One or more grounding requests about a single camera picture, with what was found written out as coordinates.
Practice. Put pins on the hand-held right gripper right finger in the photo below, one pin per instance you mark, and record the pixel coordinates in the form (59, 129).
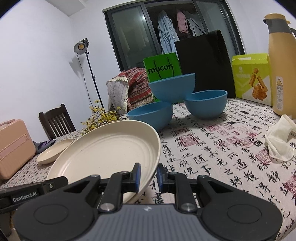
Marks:
(159, 178)

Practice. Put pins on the white garment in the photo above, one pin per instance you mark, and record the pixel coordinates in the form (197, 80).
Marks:
(194, 23)

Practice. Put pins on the yellow flower branch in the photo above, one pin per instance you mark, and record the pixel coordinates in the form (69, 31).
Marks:
(101, 118)

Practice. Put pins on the green paper bag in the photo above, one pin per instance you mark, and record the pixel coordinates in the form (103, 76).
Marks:
(161, 67)

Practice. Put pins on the black paper bag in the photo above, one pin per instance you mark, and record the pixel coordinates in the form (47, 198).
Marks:
(208, 64)

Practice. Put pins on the blue bowl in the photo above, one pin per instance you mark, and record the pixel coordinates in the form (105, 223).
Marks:
(152, 118)
(173, 90)
(205, 107)

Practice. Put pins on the yellow thermos jug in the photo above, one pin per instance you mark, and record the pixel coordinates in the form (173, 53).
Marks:
(282, 64)

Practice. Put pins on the dark framed sliding glass door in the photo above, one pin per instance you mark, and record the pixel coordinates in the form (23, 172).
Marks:
(129, 34)

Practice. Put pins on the dark wooden chair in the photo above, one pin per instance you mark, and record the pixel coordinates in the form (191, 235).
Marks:
(53, 111)

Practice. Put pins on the pink garment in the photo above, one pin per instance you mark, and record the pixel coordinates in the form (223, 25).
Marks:
(181, 22)

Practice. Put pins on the yellow-green snack box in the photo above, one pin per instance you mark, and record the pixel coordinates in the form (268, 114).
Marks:
(245, 76)

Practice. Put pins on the studio light on stand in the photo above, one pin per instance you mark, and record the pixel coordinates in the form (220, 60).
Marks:
(81, 47)

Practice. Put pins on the red patterned blanket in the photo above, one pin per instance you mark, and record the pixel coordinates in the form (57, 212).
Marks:
(136, 85)

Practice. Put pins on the pink hard case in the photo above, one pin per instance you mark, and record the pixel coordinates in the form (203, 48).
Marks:
(13, 148)

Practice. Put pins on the light blue shirt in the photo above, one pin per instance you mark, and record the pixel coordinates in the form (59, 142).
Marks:
(166, 32)

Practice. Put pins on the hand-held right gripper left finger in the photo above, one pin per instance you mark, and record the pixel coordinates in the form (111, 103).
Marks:
(137, 176)

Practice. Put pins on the cream plate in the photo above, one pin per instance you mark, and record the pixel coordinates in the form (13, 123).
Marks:
(53, 154)
(104, 153)

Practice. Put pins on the purple grey cloth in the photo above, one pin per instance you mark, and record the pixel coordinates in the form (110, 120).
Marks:
(44, 145)

